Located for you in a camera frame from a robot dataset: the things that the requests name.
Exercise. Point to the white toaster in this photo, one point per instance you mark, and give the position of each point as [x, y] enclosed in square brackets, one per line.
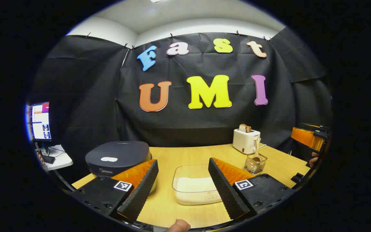
[245, 141]

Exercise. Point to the white side table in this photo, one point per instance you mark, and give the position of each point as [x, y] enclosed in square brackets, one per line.
[60, 159]

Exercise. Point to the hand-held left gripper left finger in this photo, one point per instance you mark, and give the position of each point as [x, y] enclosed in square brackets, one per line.
[140, 190]

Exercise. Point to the white rice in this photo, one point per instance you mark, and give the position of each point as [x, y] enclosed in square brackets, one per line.
[195, 190]

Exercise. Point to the black keyboard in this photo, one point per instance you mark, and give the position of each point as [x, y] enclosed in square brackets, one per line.
[48, 159]

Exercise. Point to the dark grey rice cooker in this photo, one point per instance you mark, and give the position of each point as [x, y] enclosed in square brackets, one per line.
[118, 156]

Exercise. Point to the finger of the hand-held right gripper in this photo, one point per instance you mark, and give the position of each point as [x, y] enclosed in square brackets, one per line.
[304, 137]

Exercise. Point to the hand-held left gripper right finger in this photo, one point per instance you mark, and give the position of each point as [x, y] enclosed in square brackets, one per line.
[225, 190]

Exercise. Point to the computer monitor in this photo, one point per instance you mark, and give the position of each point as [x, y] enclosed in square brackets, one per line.
[40, 122]

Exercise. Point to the clear plastic container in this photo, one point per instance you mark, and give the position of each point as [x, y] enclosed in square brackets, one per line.
[192, 172]

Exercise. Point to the small black box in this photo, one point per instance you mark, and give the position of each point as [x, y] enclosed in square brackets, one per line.
[297, 178]

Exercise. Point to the wooden spoon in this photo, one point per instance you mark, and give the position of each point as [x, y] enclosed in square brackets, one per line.
[257, 151]

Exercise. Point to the bread slice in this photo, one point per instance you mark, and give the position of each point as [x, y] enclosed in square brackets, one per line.
[244, 128]

